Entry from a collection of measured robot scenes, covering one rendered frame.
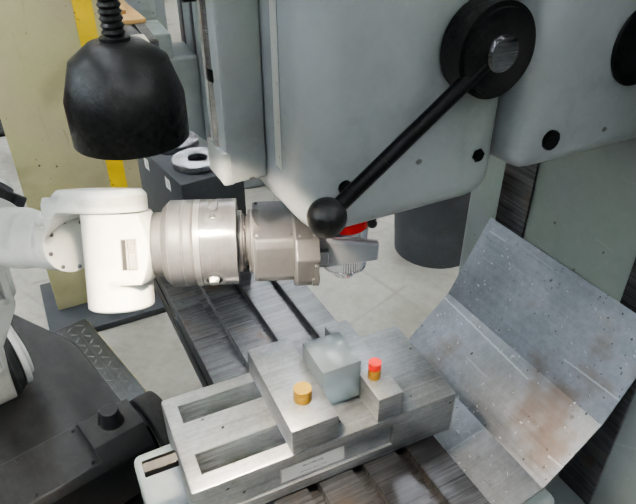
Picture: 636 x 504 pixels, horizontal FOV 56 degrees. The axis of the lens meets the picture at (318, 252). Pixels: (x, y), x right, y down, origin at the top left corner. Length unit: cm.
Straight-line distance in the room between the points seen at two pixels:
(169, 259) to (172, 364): 175
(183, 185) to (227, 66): 58
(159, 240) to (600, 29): 42
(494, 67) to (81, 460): 109
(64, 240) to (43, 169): 168
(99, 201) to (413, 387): 45
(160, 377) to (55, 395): 84
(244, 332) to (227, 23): 62
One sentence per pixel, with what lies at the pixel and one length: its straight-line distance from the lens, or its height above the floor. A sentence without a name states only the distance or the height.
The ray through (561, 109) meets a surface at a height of 140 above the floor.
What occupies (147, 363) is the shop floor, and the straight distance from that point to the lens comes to 235.
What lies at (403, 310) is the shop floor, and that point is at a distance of 253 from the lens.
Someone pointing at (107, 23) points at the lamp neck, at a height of 149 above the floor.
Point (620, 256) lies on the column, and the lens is 86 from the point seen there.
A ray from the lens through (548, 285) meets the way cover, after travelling 93.
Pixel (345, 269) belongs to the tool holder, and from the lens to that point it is 62.
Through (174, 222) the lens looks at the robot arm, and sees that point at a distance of 59.
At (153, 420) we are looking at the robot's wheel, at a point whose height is 59.
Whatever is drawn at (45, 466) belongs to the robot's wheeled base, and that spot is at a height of 59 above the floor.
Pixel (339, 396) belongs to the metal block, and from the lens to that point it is 77.
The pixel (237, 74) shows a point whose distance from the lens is 48.
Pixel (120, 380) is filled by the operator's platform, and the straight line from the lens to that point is 173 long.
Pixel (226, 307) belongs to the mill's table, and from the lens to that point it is 105.
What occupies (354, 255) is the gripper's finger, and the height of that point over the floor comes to 124.
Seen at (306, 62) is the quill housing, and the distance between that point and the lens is 43.
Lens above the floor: 157
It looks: 33 degrees down
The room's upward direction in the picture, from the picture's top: straight up
